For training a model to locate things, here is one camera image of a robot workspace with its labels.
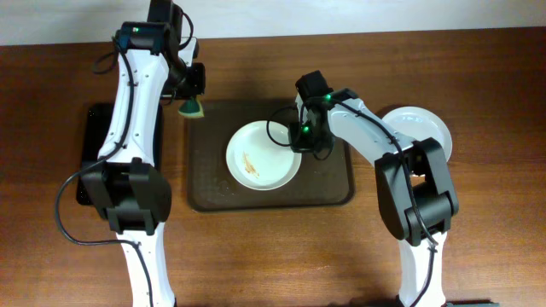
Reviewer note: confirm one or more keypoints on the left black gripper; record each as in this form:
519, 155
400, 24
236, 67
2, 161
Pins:
193, 90

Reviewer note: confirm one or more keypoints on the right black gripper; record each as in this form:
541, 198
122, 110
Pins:
299, 142

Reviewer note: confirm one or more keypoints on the green yellow sponge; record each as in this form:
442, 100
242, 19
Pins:
191, 109

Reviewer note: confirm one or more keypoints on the white plate top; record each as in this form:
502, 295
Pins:
256, 162

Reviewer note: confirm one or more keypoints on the white plate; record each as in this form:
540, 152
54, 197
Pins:
256, 162
420, 124

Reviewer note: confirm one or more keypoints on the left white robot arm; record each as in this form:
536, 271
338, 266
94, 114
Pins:
124, 184

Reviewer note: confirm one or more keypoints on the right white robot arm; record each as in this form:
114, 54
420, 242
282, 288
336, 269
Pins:
416, 195

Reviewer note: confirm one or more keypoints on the dark brown serving tray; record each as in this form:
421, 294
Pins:
212, 188

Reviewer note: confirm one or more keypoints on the black plastic tray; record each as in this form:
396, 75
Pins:
98, 120

